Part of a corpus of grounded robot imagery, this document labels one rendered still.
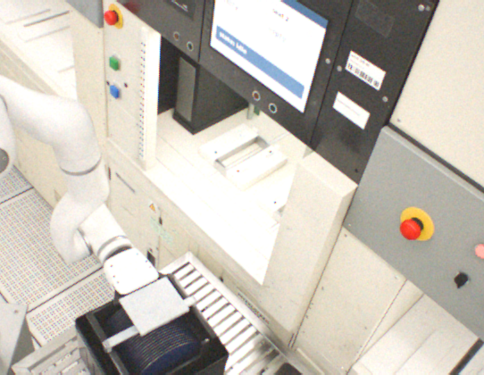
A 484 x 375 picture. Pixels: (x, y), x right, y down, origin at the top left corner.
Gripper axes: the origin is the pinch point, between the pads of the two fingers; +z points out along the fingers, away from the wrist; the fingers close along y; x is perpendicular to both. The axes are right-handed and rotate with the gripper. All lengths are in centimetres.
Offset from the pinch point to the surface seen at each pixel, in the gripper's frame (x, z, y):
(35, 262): -108, -98, -2
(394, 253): 27, 26, -38
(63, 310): -108, -70, -3
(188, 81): -1, -65, -51
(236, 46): 44, -24, -32
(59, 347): -31.2, -17.1, 17.0
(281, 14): 57, -14, -33
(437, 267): 31, 35, -39
